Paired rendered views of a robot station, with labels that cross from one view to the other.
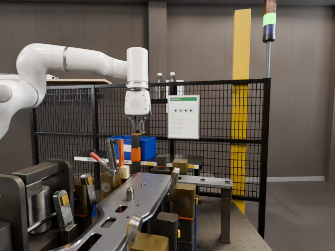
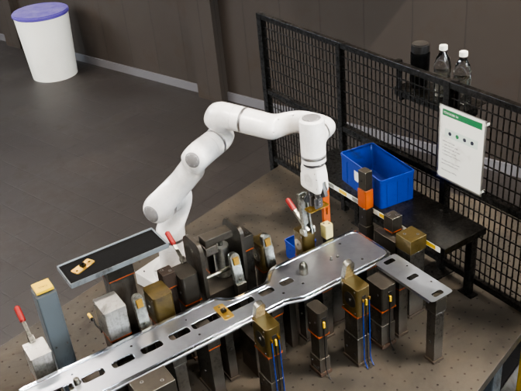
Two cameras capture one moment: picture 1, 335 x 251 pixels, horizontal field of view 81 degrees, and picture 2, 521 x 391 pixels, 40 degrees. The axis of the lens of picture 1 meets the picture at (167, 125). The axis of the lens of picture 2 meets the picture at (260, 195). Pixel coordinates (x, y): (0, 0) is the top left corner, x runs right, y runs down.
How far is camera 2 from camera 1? 1.94 m
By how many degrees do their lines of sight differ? 50
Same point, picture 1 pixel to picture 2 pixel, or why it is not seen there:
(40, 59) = (219, 125)
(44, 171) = (219, 238)
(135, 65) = (304, 143)
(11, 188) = (196, 250)
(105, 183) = (297, 240)
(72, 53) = (244, 122)
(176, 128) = (449, 164)
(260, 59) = not seen: outside the picture
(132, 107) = (305, 181)
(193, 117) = (475, 157)
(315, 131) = not seen: outside the picture
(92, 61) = (262, 133)
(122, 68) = not seen: hidden behind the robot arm
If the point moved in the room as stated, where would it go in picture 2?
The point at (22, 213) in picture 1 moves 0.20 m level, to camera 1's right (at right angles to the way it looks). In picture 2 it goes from (202, 268) to (243, 289)
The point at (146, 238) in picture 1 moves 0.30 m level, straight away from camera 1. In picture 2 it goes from (266, 318) to (315, 269)
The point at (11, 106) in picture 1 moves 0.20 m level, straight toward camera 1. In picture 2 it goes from (200, 169) to (191, 198)
